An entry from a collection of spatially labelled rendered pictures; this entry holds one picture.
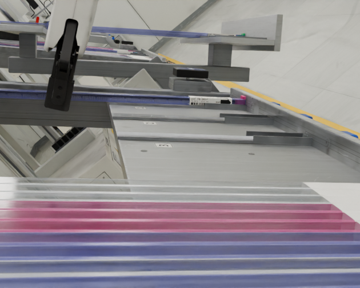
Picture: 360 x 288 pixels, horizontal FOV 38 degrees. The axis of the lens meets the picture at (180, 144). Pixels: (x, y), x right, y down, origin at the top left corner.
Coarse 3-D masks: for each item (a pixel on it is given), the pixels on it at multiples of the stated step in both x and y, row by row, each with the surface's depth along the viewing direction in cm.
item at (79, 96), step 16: (0, 96) 67; (16, 96) 67; (32, 96) 68; (80, 96) 69; (96, 96) 69; (112, 96) 69; (128, 96) 70; (144, 96) 70; (160, 96) 70; (176, 96) 71
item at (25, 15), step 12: (0, 0) 482; (12, 0) 484; (24, 0) 540; (0, 12) 475; (12, 12) 486; (24, 12) 488; (96, 36) 494; (108, 36) 491; (84, 84) 501; (96, 84) 503; (108, 84) 508
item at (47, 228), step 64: (0, 192) 27; (64, 192) 28; (128, 192) 29; (192, 192) 30; (256, 192) 31; (320, 192) 32; (0, 256) 20; (64, 256) 20; (128, 256) 21; (192, 256) 21; (256, 256) 22; (320, 256) 22
